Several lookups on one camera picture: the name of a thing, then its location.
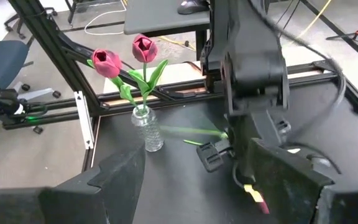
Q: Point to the black aluminium rig frame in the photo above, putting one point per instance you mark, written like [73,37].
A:
[57,40]

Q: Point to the silver metal bracket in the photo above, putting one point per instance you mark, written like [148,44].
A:
[84,121]

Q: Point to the grey desk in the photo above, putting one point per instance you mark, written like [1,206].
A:
[160,15]

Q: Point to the bunch of pink tulips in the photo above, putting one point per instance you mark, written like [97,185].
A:
[191,130]

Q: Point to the black table-level camera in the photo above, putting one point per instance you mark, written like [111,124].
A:
[2,99]

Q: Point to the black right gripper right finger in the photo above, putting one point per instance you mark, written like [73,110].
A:
[291,193]

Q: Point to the black chair base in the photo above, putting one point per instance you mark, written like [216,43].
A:
[20,26]

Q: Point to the clear bumpy glass vase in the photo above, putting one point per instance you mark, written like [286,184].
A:
[149,133]

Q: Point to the black tripod stand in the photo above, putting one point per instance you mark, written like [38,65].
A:
[357,32]

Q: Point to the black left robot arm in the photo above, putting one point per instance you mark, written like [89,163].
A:
[247,46]

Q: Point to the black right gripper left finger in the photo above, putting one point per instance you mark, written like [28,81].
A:
[110,193]

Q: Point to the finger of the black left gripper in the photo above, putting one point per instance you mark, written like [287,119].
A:
[282,127]
[213,155]

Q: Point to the crimson artificial tulip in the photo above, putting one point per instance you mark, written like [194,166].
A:
[106,63]
[144,48]

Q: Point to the black computer mouse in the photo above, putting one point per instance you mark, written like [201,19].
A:
[193,6]

